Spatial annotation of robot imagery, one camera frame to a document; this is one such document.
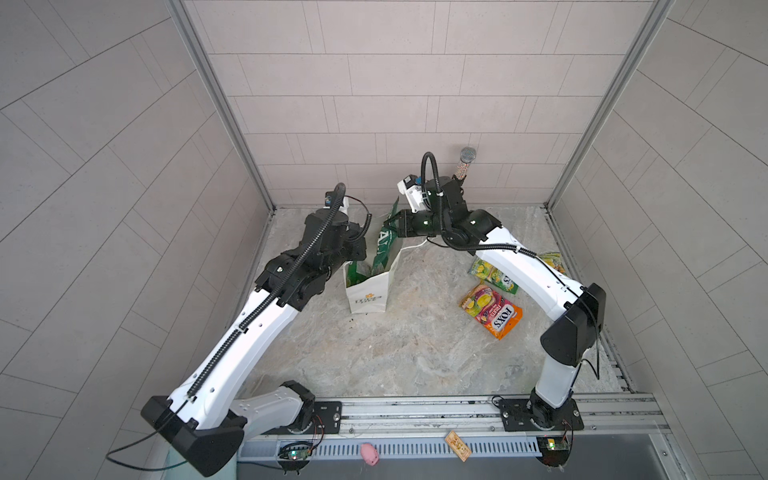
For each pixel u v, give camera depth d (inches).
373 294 30.3
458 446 26.2
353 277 32.7
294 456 25.4
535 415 25.1
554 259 38.6
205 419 13.8
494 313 34.1
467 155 35.0
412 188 26.1
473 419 28.4
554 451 26.8
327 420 27.9
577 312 17.1
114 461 14.7
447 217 22.5
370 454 25.8
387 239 27.9
